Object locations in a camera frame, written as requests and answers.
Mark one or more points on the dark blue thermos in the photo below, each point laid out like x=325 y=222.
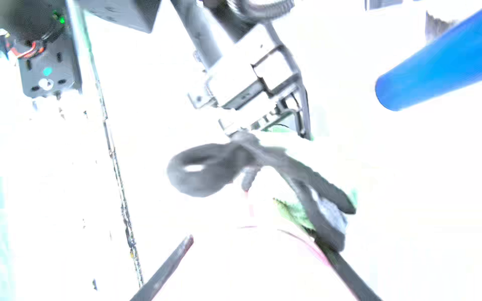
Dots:
x=449 y=63

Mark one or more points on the pink thermos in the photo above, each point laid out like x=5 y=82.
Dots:
x=259 y=255

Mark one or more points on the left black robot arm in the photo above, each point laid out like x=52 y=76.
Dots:
x=212 y=26

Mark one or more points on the green microfiber cloth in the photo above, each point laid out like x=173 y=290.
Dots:
x=206 y=169

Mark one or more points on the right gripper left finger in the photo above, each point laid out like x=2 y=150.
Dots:
x=153 y=286

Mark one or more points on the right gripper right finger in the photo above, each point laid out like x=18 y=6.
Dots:
x=352 y=280

